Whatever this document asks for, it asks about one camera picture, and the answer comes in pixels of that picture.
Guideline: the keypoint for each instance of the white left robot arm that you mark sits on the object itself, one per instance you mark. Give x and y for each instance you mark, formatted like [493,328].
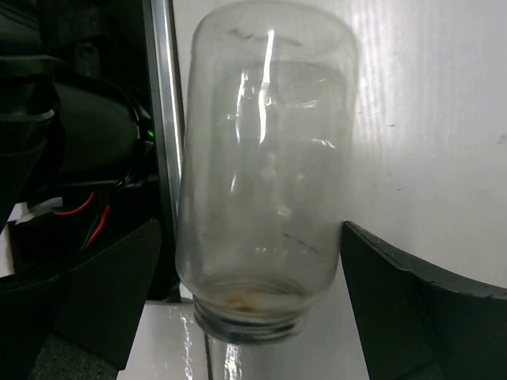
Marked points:
[75,118]

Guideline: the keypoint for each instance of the clear plastic jar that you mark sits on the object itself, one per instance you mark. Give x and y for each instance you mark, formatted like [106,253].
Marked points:
[271,103]

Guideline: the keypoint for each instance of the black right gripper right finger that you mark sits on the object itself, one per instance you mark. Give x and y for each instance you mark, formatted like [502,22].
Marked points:
[419,321]

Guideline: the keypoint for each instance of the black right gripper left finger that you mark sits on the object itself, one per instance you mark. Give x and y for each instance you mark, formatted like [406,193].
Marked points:
[76,318]

